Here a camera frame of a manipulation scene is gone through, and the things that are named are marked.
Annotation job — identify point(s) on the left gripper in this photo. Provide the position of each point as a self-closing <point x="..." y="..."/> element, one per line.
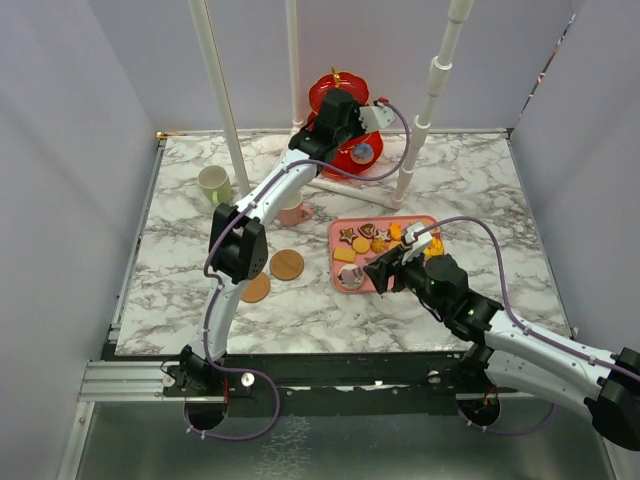
<point x="354" y="114"/>

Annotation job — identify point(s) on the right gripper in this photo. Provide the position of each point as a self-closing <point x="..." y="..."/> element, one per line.
<point x="382" y="270"/>

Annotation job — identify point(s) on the metal tongs pink tips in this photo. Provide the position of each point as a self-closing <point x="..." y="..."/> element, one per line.
<point x="374" y="268"/>

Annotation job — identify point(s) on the white chocolate donut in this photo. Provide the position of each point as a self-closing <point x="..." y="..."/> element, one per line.
<point x="351" y="277"/>

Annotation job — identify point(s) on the blue frosted donut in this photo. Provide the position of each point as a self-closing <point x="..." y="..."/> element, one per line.
<point x="362" y="154"/>

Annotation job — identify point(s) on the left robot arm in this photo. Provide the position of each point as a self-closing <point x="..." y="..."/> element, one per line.
<point x="238" y="249"/>

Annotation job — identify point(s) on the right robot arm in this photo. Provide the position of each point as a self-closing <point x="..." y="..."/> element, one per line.
<point x="514" y="353"/>

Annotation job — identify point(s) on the swirl butter cookie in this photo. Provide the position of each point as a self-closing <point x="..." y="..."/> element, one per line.
<point x="378" y="245"/>

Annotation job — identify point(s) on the right star gingerbread cookie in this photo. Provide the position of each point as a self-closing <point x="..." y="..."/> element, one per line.
<point x="383" y="235"/>

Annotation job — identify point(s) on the star gingerbread cookie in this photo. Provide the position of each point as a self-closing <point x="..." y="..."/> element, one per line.
<point x="348" y="236"/>
<point x="383" y="235"/>

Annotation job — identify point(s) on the left round biscuit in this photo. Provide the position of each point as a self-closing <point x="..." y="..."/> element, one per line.
<point x="361" y="245"/>

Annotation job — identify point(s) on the orange fish cookie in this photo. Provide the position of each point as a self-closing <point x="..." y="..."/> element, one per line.
<point x="395" y="233"/>

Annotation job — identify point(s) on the red three-tier stand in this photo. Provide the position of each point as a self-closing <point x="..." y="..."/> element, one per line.
<point x="358" y="87"/>

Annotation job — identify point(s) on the pink serving tray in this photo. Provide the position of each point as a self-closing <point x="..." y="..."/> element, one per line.
<point x="382" y="223"/>

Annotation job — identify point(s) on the heart gingerbread cookie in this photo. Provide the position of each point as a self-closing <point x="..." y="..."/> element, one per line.
<point x="367" y="230"/>

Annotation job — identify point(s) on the rectangular yellow biscuit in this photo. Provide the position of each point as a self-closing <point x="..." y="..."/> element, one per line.
<point x="344" y="255"/>

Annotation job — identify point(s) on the left star gingerbread cookie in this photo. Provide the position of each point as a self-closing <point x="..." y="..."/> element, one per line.
<point x="348" y="236"/>

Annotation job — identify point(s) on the yellow donut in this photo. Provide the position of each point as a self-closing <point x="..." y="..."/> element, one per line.
<point x="435" y="248"/>

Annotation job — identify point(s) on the upper wooden coaster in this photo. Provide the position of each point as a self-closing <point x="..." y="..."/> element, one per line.
<point x="286" y="265"/>

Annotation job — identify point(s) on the wooden coaster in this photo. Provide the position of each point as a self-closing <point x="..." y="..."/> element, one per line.
<point x="286" y="265"/>
<point x="257" y="289"/>

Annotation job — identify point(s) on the pink mug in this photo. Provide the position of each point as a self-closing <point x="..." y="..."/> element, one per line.
<point x="294" y="211"/>

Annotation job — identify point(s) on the lower wooden coaster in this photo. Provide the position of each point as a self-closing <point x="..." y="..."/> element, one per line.
<point x="257" y="289"/>

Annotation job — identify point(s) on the green mug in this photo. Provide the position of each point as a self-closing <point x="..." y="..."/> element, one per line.
<point x="215" y="184"/>

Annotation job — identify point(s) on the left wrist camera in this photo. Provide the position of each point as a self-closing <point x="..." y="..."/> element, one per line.
<point x="376" y="117"/>

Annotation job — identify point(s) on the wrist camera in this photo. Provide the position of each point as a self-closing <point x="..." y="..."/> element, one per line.
<point x="415" y="238"/>
<point x="376" y="117"/>

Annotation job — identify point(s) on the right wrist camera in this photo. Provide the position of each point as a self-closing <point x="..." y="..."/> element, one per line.
<point x="415" y="238"/>

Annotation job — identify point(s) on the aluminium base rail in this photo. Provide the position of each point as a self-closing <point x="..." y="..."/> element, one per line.
<point x="438" y="373"/>

